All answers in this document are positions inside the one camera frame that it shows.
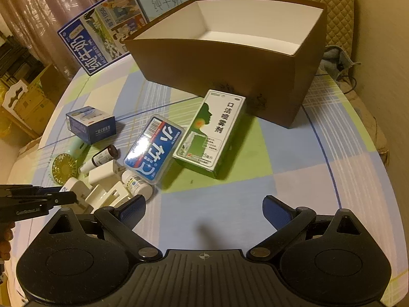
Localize small blue carton box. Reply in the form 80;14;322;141
66;106;117;145

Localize dark blue milk carton box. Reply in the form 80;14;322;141
58;0;148;75

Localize cardboard boxes on floor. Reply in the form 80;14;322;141
0;31;58;140

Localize green white spray medicine box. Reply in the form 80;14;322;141
173;90;246;178

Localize white pill bottle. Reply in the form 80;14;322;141
121;170;153;201

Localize blue Japanese tablet case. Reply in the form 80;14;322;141
123;114;185;184

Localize person's left hand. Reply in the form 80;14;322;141
0;222;15;261

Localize brown cardboard storage box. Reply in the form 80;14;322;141
126;0;327;128

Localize pink curtain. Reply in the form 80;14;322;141
1;0;100;80

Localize brown glass spray bottle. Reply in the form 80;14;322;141
79;145;119;174

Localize green handheld mini fan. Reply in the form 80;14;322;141
49;139;88;186

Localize white charger plug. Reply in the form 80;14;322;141
61;160;132;214

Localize grey cloth on chair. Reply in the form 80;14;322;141
320;45;360;80

